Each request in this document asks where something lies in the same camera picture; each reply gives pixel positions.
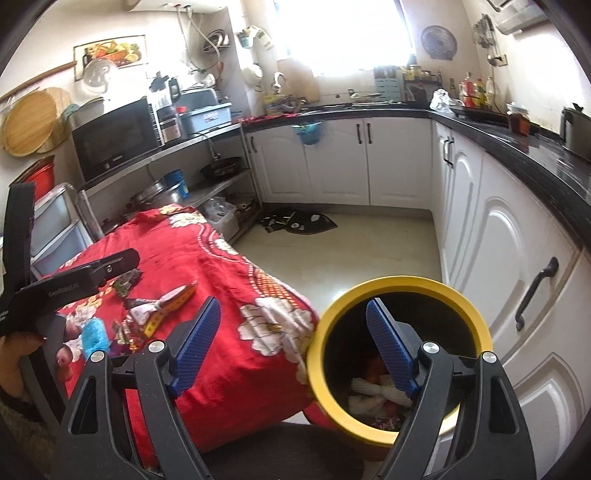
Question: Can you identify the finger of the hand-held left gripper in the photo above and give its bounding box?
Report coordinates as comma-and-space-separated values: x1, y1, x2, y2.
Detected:
76, 249, 140, 297
2, 182, 37, 296

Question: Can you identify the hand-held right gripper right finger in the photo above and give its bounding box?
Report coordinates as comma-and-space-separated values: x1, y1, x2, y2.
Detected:
366, 299, 539, 480

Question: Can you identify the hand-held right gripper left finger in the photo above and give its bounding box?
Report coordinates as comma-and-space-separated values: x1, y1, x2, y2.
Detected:
56, 296, 222, 480

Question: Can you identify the red plastic wrapper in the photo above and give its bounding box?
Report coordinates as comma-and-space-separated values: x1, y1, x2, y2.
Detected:
365, 355, 393, 377

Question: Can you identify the white tissue paper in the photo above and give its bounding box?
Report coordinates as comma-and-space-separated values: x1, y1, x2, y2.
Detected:
348, 376, 414, 414

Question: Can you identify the yellow striped wrapper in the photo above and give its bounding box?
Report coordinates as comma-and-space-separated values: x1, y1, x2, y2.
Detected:
129, 282, 200, 337

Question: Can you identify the teal fuzzy cloth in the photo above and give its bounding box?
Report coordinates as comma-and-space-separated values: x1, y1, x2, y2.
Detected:
82, 319, 112, 360

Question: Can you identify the purple snack wrapper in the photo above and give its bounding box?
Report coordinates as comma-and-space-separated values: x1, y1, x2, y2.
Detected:
369, 415, 404, 432

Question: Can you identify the yellow rim trash bin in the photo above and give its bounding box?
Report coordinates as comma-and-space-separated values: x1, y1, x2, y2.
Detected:
305, 276, 494, 448

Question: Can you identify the person's left hand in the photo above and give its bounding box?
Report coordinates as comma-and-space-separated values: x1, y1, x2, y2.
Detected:
0, 323, 85, 402

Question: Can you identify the grey plastic drawer unit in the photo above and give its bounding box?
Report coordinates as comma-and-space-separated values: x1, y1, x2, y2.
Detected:
30, 182, 95, 278

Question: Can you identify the red floral blanket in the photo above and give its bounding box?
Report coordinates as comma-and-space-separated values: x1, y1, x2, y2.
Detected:
28, 205, 321, 469

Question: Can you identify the red plastic bucket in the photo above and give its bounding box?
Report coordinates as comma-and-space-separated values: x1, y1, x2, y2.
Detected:
21, 156, 56, 197

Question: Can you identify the steel pot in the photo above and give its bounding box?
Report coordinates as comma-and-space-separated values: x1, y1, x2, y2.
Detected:
129, 181, 169, 206

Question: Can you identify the blue can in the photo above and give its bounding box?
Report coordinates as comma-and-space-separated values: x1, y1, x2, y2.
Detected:
164, 169, 190, 200

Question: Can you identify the round wooden cutting board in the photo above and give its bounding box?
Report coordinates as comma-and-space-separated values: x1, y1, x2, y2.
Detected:
2, 88, 72, 158

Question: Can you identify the clear plastic container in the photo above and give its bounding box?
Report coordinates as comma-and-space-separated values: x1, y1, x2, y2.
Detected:
201, 196, 241, 236

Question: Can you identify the black microwave oven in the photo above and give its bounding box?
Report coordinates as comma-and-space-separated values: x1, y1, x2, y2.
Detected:
71, 96, 163, 183

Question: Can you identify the dark floor mat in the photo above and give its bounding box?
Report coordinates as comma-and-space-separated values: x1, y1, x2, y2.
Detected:
259, 209, 338, 235

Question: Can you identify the black frying pan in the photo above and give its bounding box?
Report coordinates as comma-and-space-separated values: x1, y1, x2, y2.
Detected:
199, 156, 243, 182

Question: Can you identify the black blender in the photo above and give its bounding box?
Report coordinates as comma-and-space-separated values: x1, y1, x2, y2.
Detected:
150, 71, 182, 143

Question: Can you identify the steel shelf rack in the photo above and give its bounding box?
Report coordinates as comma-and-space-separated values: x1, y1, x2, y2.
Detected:
76, 122, 264, 245

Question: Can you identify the glass pot lid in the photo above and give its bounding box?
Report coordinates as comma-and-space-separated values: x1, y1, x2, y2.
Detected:
81, 58, 120, 95

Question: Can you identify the grey plastic storage box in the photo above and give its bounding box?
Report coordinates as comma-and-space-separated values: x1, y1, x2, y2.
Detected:
178, 89, 233, 137

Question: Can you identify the blue hanging bin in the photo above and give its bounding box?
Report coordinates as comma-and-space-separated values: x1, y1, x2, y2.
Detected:
292, 121, 323, 146

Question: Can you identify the black stone countertop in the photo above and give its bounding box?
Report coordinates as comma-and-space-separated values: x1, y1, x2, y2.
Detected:
235, 104, 591, 250

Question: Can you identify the black stove tray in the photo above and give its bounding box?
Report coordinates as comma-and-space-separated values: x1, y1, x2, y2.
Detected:
448, 104, 509, 123

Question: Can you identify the clear plastic bag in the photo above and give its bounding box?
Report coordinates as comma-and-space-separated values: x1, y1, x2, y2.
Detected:
429, 89, 455, 114

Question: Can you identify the brown jar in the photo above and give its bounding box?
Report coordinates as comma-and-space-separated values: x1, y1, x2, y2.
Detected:
505, 102, 532, 136

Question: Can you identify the black spice rack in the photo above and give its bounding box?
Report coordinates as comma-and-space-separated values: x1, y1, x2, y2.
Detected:
401, 65, 444, 103

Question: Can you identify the grey knife block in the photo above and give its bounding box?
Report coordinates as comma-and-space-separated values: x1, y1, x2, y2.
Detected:
373, 66, 400, 101

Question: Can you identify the pale wooden chopping board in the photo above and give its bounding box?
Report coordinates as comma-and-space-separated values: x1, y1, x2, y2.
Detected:
277, 58, 321, 103

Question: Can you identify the white water heater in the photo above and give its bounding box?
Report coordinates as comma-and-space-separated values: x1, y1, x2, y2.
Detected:
122, 0, 195, 11

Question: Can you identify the grey kettle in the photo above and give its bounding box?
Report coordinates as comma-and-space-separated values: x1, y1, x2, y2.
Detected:
560, 102, 591, 161

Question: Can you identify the kitchen window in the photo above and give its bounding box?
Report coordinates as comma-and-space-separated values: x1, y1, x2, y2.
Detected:
272, 0, 414, 77

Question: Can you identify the hanging utensil rack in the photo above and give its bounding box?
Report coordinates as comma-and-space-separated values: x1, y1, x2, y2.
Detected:
473, 14, 509, 68

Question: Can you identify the steel range hood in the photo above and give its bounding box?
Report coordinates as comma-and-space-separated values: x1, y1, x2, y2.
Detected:
489, 0, 548, 35

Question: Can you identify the fruit wall poster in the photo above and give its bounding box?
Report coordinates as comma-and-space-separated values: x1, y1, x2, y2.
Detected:
74, 36, 147, 70

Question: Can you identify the wall utensil holder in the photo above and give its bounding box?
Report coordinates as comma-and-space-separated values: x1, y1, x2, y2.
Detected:
236, 25, 273, 51

